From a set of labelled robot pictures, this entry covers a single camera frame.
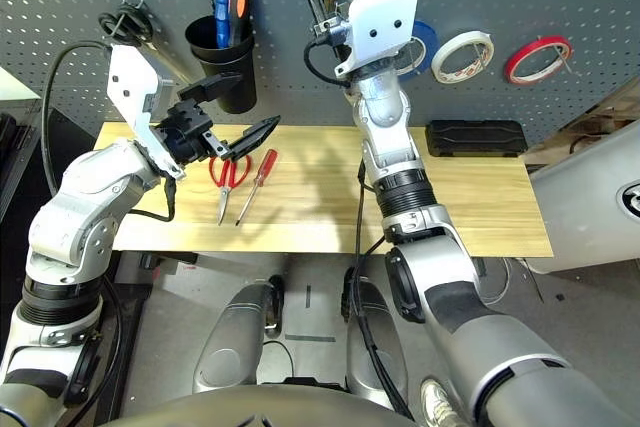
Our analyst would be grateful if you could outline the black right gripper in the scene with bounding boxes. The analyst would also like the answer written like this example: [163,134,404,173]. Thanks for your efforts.
[303,0,380,56]

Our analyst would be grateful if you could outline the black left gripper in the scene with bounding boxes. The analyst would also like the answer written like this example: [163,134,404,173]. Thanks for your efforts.
[153,71,282,166]

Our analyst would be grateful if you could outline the red handled screwdriver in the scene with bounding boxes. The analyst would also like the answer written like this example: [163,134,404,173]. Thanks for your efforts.
[234,148,279,227]

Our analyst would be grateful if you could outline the red handled scissors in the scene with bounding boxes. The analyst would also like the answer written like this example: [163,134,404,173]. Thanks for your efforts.
[208,154,254,227]

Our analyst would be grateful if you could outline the thin red tape roll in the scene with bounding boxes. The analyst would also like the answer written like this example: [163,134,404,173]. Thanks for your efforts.
[503,35,575,85]

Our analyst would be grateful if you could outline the black plastic cup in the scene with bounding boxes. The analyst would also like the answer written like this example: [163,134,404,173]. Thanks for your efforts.
[184,15,258,115]

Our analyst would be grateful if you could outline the blue tape roll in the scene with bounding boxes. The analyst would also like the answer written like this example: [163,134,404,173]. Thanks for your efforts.
[394,20,441,81]

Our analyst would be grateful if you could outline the white tape roll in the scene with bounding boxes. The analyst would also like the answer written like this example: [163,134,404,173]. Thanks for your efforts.
[430,31,496,85]

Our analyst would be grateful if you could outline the black tool case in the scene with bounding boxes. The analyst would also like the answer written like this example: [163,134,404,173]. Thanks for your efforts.
[425,119,528,158]

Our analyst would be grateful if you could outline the black hard case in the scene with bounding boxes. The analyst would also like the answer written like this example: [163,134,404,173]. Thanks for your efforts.
[0,101,44,221]

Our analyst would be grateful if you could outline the silver left robot leg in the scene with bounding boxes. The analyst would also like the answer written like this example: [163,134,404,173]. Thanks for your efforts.
[192,282,279,396]

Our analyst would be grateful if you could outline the silver robot leg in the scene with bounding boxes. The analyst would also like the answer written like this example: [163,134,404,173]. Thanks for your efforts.
[192,282,279,396]
[342,266,411,411]

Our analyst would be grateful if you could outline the silver right robot leg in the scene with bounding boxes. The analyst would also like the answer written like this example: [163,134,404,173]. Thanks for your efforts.
[342,266,411,411]

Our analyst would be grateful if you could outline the brown wooden shelf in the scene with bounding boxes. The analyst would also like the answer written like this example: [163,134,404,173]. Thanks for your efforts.
[524,79,640,166]

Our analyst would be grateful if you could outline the grey robot torso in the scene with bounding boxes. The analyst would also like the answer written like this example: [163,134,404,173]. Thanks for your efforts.
[107,385,416,427]

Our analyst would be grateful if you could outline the white rounded machine housing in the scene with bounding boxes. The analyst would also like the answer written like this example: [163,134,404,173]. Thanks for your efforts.
[528,119,640,274]

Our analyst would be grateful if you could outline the white sneaker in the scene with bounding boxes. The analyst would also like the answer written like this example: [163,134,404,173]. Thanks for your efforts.
[419,377,471,427]

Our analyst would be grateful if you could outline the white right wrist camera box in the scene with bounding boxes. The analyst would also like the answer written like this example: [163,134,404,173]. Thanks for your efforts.
[335,0,419,79]

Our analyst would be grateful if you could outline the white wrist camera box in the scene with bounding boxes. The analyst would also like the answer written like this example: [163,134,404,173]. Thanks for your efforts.
[106,43,187,182]
[335,0,419,79]

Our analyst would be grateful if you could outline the black handled scissors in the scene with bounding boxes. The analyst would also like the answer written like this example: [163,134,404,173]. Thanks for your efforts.
[98,0,194,88]

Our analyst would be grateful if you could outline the blue handled screwdriver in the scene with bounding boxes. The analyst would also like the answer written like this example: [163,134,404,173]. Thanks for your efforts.
[214,0,231,49]

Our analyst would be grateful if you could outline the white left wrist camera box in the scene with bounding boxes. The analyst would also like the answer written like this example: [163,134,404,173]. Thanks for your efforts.
[106,43,187,182]

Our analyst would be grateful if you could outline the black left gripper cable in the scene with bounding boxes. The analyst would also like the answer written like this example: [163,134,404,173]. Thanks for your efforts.
[127,176,177,222]

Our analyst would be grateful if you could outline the black right camera cable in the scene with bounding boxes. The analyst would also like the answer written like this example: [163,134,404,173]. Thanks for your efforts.
[303,39,416,421]

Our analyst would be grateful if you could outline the white floor cable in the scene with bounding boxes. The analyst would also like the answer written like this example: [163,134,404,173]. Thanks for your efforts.
[479,256,512,306]

